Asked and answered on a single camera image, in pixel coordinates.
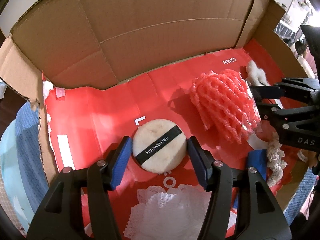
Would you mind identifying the beige powder puff black band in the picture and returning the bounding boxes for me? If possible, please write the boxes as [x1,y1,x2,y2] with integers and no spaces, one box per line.
[132,119,187,173]

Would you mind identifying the blue sponge cloth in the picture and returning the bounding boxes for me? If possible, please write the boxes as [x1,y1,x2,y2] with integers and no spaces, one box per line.
[246,149,268,180]

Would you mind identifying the white mesh bath pouf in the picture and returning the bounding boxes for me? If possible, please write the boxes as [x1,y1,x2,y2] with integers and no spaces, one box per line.
[127,185,237,240]

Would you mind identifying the light blue bedsheet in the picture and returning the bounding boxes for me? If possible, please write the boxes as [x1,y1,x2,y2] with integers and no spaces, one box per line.
[0,124,33,233]

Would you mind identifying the cardboard box red lining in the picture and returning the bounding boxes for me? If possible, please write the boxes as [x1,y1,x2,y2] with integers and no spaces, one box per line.
[0,0,318,230]

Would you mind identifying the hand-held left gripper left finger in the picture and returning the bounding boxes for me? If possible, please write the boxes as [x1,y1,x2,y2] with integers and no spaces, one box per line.
[26,135,133,240]

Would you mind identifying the rope doll black dress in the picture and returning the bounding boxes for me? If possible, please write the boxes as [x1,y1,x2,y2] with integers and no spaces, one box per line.
[265,131,287,188]

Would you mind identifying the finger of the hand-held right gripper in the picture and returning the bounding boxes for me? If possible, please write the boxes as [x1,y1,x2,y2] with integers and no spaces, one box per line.
[257,104,320,153]
[249,77,320,103]

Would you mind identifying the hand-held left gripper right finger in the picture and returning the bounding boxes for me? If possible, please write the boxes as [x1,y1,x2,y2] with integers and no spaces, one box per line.
[186,136,293,240]

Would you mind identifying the blue knitted blanket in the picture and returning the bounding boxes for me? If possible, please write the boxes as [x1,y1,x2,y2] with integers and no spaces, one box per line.
[14,101,318,227]

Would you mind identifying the red foam net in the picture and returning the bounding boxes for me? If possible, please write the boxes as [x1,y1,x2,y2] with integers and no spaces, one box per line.
[189,69,259,144]

